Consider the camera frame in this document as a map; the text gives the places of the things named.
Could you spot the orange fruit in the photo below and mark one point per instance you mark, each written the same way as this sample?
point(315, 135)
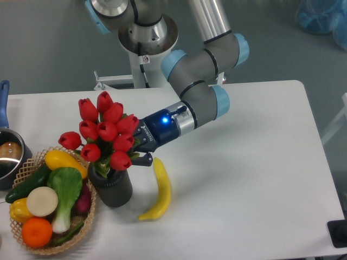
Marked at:
point(37, 232)

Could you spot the yellow bell pepper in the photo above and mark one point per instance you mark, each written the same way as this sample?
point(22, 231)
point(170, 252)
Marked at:
point(19, 211)

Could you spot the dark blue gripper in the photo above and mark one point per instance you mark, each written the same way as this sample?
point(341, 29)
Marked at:
point(152, 132)

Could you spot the white frame at right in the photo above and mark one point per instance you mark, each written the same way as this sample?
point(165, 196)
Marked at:
point(335, 124)

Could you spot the blue handled saucepan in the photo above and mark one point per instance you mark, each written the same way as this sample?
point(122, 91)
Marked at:
point(14, 151)

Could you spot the yellow banana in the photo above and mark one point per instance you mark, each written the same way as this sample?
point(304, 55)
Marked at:
point(159, 208)

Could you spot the yellow squash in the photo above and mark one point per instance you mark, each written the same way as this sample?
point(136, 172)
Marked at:
point(56, 158)

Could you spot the red tulip bouquet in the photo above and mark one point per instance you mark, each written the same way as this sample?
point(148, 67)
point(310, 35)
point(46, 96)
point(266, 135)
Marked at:
point(105, 138)

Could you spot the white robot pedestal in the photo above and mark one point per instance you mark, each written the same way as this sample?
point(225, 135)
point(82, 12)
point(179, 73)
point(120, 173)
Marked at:
point(146, 48)

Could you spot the dark green cucumber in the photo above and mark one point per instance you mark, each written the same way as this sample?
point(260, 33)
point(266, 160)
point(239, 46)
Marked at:
point(22, 190)

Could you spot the black device at edge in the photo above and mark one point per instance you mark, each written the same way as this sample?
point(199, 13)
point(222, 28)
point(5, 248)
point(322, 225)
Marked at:
point(337, 231)

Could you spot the purple red onion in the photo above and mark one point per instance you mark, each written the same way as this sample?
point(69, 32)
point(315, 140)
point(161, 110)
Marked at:
point(83, 203)

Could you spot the white round radish slice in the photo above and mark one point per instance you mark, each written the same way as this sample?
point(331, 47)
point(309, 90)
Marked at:
point(42, 201)

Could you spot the green bok choy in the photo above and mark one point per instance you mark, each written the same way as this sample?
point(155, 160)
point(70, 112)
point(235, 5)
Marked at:
point(67, 184)

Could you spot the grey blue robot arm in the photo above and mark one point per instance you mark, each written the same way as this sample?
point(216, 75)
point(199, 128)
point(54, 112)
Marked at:
point(198, 102)

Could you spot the green chili pepper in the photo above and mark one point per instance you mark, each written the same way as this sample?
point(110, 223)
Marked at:
point(75, 230)

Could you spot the dark grey ribbed vase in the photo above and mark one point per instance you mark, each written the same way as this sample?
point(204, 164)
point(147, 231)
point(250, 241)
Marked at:
point(115, 190)

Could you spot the blue plastic bag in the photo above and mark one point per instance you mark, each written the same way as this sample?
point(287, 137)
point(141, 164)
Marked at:
point(324, 17)

